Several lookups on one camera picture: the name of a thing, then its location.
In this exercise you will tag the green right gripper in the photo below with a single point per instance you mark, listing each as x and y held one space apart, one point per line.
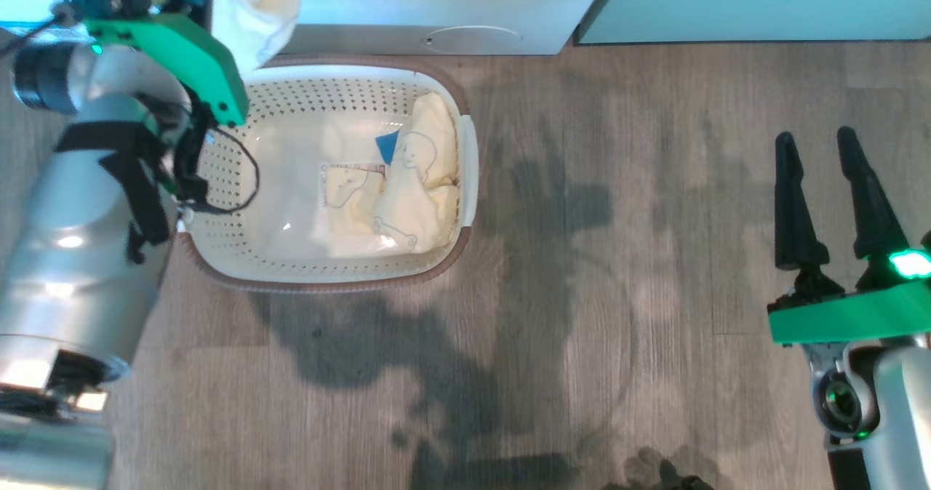
851 319

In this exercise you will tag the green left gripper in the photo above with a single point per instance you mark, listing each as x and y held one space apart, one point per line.
189 57

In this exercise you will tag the pale yellow garment blue collar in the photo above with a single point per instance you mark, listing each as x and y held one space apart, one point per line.
254 17

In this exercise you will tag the pale yellow printed garment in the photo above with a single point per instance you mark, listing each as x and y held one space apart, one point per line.
422 192

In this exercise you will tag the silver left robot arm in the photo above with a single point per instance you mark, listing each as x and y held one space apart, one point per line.
80 257

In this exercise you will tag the white front-load washing machine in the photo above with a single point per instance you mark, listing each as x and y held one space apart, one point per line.
436 3

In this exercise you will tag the cream perforated laundry basket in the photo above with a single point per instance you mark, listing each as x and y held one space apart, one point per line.
291 105

